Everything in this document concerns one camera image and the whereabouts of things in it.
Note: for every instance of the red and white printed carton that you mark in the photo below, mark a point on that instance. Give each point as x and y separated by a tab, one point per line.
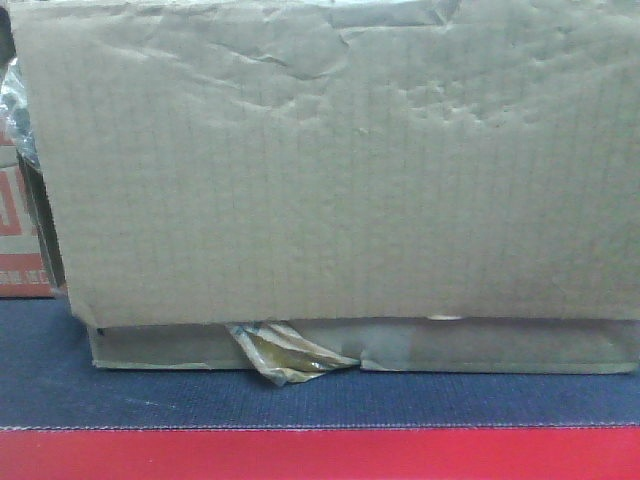
31	264

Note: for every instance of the blue and red shelf board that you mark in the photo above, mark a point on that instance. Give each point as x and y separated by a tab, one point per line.
61	418

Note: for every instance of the large brown cardboard box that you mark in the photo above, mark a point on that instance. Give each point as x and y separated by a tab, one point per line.
420	185

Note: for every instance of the crumpled clear packing tape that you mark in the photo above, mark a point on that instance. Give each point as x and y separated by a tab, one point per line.
282	355

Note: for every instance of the crinkled clear plastic wrap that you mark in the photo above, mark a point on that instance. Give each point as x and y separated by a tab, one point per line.
15	114

